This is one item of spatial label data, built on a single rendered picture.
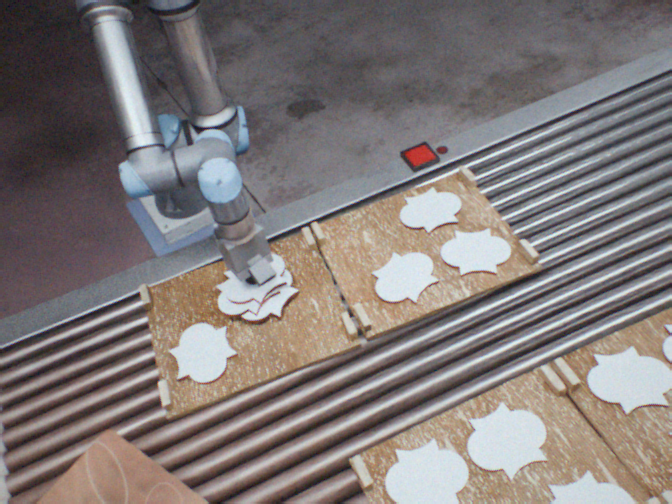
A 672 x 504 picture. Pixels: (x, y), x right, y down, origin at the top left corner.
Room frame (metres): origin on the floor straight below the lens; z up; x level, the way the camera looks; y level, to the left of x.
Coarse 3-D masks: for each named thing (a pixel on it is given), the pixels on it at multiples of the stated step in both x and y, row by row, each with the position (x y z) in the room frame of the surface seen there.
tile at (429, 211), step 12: (432, 192) 1.14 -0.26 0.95; (444, 192) 1.13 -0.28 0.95; (408, 204) 1.11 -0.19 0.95; (420, 204) 1.10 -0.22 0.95; (432, 204) 1.10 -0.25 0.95; (444, 204) 1.09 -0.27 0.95; (456, 204) 1.08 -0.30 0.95; (408, 216) 1.07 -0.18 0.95; (420, 216) 1.07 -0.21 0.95; (432, 216) 1.06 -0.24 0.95; (444, 216) 1.05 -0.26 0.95; (408, 228) 1.05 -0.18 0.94; (420, 228) 1.04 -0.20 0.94; (432, 228) 1.02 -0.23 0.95
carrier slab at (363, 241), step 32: (416, 192) 1.16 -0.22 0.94; (480, 192) 1.11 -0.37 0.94; (320, 224) 1.12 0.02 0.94; (352, 224) 1.10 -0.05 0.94; (384, 224) 1.08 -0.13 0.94; (480, 224) 1.02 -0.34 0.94; (352, 256) 1.00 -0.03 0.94; (384, 256) 0.98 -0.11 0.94; (512, 256) 0.91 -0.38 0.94; (352, 288) 0.91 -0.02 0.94; (448, 288) 0.86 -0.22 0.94; (480, 288) 0.84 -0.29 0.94; (384, 320) 0.81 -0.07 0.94; (416, 320) 0.80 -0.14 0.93
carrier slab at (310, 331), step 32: (288, 256) 1.04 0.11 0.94; (320, 256) 1.02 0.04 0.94; (160, 288) 1.02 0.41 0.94; (192, 288) 1.00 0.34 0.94; (320, 288) 0.92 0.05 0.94; (160, 320) 0.93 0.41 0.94; (192, 320) 0.91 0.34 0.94; (224, 320) 0.89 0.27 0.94; (288, 320) 0.86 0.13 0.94; (320, 320) 0.84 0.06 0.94; (160, 352) 0.84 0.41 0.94; (256, 352) 0.79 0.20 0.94; (288, 352) 0.78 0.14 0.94; (320, 352) 0.76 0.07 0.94; (192, 384) 0.75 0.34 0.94; (224, 384) 0.73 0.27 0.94; (256, 384) 0.72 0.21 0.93
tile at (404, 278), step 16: (400, 256) 0.96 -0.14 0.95; (416, 256) 0.95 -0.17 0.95; (384, 272) 0.92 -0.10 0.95; (400, 272) 0.91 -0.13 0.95; (416, 272) 0.91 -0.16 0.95; (432, 272) 0.90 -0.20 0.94; (384, 288) 0.88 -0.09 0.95; (400, 288) 0.87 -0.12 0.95; (416, 288) 0.86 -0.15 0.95; (416, 304) 0.83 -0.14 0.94
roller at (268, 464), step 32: (640, 288) 0.78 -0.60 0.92; (576, 320) 0.73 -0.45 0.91; (480, 352) 0.70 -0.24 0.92; (512, 352) 0.69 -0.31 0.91; (416, 384) 0.66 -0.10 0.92; (448, 384) 0.65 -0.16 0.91; (352, 416) 0.62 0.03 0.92; (384, 416) 0.61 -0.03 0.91; (288, 448) 0.58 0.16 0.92; (320, 448) 0.57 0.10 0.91; (224, 480) 0.54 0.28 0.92; (256, 480) 0.54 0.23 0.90
